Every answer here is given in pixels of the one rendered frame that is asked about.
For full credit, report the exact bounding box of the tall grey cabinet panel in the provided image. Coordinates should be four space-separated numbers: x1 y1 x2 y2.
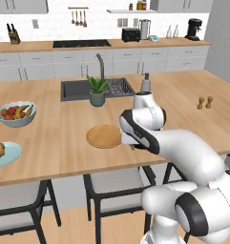
203 0 230 88

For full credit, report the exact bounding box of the grey sink tap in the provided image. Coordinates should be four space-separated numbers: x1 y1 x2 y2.
95 52 106 81

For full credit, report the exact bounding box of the black coffee machine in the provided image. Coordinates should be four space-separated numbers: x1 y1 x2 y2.
184 17 203 42

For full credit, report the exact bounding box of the black hob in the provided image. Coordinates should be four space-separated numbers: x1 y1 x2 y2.
52 38 113 50

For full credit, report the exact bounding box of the black toaster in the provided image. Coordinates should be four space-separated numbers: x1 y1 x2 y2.
121 27 141 44

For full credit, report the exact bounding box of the green plant in grey pot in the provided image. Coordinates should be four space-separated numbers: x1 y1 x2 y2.
86 74 110 108

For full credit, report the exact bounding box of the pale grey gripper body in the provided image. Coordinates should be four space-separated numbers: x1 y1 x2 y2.
120 131 137 148

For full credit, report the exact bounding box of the yellow banana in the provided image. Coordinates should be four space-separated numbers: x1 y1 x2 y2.
24 104 35 118
13 104 31 120

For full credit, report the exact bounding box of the light blue plate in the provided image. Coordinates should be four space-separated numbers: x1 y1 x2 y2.
0 141 23 170

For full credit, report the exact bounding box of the small teal kitchen scale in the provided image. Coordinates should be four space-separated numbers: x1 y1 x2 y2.
147 34 160 43

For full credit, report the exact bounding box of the black dish rack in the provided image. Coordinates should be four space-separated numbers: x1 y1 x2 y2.
106 78 136 97

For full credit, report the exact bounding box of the dark grey sink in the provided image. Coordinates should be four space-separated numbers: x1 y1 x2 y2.
60 77 136 103

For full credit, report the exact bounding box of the wooden shaker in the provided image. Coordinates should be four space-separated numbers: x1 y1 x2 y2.
196 96 205 111
204 95 215 110

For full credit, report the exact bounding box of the silver kettle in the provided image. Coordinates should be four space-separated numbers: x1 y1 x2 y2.
137 18 152 41

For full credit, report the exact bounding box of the grey soap dispenser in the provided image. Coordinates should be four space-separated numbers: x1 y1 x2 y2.
140 71 153 93

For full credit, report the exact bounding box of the grey wall cupboard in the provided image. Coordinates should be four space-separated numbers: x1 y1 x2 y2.
150 0 214 14
0 0 50 15

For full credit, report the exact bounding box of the wooden knife block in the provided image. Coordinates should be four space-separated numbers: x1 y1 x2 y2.
6 22 22 46

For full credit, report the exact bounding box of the pale blue fruit bowl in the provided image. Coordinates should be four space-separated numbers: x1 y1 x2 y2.
0 100 38 129

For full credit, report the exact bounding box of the grey lower cupboard run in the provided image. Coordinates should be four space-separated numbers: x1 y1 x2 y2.
0 45 212 83

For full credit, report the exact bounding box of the round wooden plate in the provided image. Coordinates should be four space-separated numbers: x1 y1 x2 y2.
85 124 124 150

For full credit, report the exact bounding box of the white wall shelf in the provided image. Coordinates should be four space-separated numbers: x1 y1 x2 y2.
106 9 158 14

